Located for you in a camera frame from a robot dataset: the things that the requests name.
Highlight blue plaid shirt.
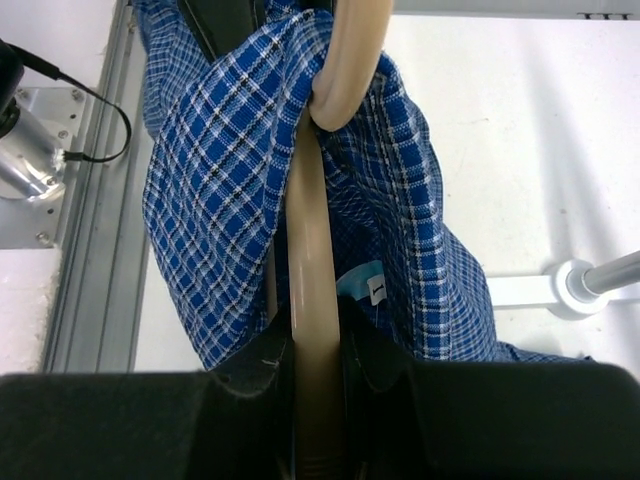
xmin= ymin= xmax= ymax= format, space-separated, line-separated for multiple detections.
xmin=127 ymin=0 xmax=601 ymax=374

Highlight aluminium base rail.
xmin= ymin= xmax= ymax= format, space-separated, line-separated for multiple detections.
xmin=0 ymin=0 xmax=151 ymax=374

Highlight metal clothes rack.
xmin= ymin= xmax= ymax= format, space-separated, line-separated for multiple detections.
xmin=487 ymin=252 xmax=639 ymax=320

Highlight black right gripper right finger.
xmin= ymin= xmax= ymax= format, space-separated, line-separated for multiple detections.
xmin=339 ymin=297 xmax=639 ymax=479

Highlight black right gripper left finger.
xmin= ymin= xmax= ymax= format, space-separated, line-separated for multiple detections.
xmin=1 ymin=317 xmax=293 ymax=479

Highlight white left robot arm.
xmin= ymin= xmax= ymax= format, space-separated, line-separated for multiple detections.
xmin=1 ymin=0 xmax=266 ymax=198

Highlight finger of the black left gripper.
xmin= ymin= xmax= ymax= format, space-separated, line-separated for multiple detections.
xmin=177 ymin=0 xmax=260 ymax=60

